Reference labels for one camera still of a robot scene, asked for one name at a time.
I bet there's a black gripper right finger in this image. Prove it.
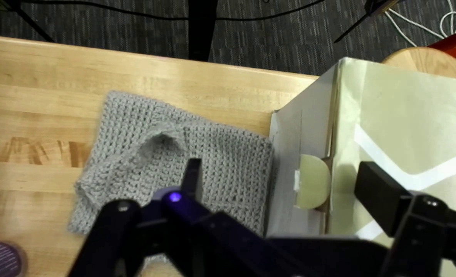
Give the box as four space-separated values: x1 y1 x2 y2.
354 160 456 277

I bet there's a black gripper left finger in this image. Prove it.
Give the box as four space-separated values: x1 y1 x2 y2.
66 157 268 277

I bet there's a white coffee filter box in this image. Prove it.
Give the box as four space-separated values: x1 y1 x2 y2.
265 56 456 277

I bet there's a grey knitted cloth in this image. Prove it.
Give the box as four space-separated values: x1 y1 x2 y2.
66 91 276 237

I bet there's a round wooden stool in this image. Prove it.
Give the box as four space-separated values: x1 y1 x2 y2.
380 46 456 82

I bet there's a black tripod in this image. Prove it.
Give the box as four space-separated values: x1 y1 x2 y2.
0 0 402 63

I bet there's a white cable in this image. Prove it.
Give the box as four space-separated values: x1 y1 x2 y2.
383 0 456 40

